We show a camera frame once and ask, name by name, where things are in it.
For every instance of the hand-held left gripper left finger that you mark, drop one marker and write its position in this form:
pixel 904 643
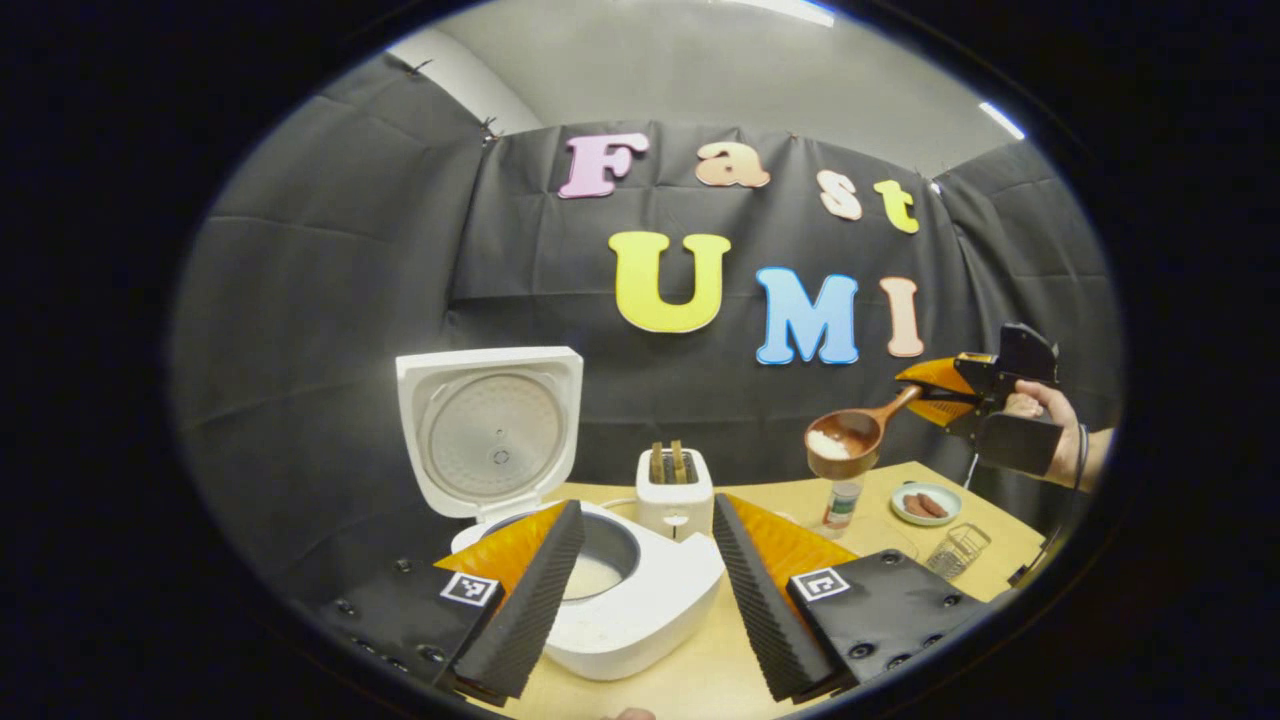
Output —
pixel 525 610

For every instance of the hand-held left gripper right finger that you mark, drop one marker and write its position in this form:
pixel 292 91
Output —
pixel 760 610

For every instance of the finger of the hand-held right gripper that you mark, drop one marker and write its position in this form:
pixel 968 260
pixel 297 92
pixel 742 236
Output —
pixel 935 375
pixel 945 412

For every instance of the wooden spoon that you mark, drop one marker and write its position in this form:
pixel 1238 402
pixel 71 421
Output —
pixel 850 440

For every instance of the white rice cooker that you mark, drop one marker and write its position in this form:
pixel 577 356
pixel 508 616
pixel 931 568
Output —
pixel 650 610

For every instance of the black wristband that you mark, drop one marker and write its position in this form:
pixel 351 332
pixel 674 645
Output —
pixel 1082 455

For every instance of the brown sausage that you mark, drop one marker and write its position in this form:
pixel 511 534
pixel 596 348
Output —
pixel 915 507
pixel 933 503

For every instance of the pale green plate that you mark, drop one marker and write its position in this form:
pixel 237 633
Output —
pixel 925 520

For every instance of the clear plastic bottle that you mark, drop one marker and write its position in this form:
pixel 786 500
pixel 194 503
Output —
pixel 842 508

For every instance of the white toaster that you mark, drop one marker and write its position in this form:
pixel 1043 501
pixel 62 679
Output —
pixel 675 505

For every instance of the brown bread slice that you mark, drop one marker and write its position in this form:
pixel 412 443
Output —
pixel 679 462
pixel 657 463

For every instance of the ceiling light panel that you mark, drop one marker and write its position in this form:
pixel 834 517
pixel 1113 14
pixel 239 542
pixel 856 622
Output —
pixel 795 10
pixel 1002 120

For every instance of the black backdrop cloth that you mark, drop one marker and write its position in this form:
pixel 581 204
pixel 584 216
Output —
pixel 350 300

